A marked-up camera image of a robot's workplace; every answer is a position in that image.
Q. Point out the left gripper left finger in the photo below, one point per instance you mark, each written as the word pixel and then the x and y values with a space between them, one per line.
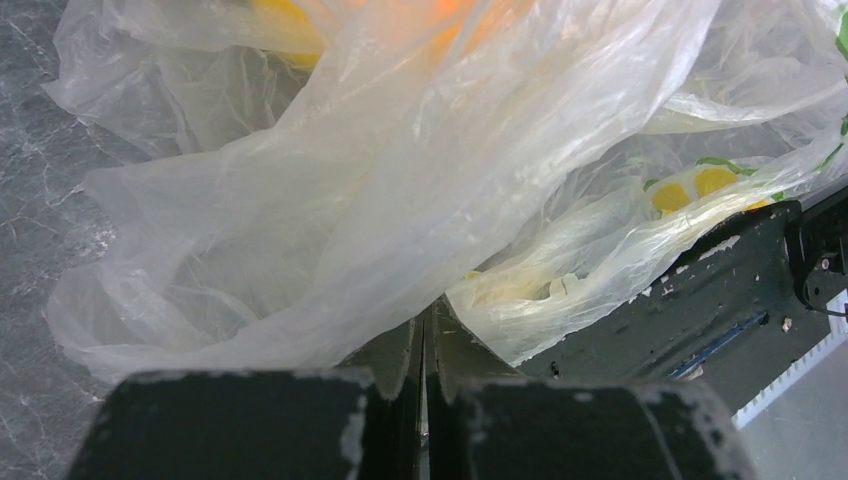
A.
pixel 358 420

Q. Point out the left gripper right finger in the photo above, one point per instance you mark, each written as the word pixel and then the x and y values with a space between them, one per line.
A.
pixel 488 421

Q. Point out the clear plastic bag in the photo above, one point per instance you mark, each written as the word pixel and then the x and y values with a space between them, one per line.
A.
pixel 285 217

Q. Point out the orange yellow mango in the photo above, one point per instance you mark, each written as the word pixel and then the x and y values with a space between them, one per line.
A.
pixel 302 30

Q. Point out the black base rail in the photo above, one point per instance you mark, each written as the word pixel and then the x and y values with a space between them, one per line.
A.
pixel 747 303

